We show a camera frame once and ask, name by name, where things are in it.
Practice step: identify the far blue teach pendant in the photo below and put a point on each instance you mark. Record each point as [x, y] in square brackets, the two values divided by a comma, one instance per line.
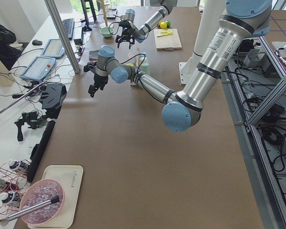
[54, 49]

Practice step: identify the white wire cup rack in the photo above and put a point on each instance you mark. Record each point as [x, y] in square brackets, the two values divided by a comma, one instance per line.
[134, 58]

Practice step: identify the person at desk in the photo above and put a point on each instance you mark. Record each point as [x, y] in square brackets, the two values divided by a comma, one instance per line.
[8, 54]

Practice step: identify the black flat bar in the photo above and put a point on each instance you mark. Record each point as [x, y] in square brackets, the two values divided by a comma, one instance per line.
[39, 150]

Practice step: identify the wooden cutting board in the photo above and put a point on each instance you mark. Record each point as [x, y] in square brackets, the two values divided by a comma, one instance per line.
[169, 42]

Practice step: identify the black perforated device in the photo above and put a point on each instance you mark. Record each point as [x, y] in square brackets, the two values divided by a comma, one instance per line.
[52, 96]

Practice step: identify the yellow plastic knife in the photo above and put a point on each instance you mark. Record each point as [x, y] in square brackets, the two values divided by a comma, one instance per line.
[165, 34]

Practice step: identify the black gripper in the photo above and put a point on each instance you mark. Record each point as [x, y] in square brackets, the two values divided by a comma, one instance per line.
[100, 79]
[127, 32]

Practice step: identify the wooden stand with round base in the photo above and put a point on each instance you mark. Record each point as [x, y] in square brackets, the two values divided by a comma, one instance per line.
[103, 9]

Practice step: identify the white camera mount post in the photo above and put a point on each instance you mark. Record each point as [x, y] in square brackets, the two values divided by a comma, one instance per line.
[200, 47]

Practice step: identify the blue teach pendant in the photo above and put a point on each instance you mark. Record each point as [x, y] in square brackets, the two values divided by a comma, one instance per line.
[38, 69]
[54, 49]

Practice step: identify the metal rod with black tip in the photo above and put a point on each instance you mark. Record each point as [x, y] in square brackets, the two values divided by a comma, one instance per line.
[21, 213]

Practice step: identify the black keyboard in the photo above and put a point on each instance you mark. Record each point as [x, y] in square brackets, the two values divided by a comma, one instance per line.
[68, 25]

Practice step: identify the aluminium frame post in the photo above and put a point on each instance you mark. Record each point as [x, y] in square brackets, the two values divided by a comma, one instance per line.
[54, 13]

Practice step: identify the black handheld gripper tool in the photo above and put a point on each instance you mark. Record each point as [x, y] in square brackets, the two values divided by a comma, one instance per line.
[32, 119]

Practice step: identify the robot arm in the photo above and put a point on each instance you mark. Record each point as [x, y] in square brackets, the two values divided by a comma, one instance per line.
[141, 34]
[235, 21]

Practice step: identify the near blue teach pendant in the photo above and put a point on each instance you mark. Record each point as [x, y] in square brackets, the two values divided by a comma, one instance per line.
[38, 69]

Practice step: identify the grey folded cloth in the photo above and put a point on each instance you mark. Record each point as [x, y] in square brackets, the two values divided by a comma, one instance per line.
[93, 55]

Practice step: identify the cream plastic tray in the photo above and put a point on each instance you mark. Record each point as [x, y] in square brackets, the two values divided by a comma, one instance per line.
[70, 177]

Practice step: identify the black computer mouse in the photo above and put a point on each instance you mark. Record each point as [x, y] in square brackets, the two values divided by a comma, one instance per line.
[37, 42]

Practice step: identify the light blue cup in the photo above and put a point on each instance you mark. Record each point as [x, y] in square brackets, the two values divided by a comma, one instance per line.
[143, 58]

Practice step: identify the mint green cup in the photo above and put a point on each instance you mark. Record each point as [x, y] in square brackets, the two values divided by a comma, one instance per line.
[145, 67]

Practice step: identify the small bottle on desk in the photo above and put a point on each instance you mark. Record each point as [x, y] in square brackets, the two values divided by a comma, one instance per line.
[18, 166]

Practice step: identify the mint green bowl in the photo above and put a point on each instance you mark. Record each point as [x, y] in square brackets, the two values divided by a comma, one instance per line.
[106, 32]

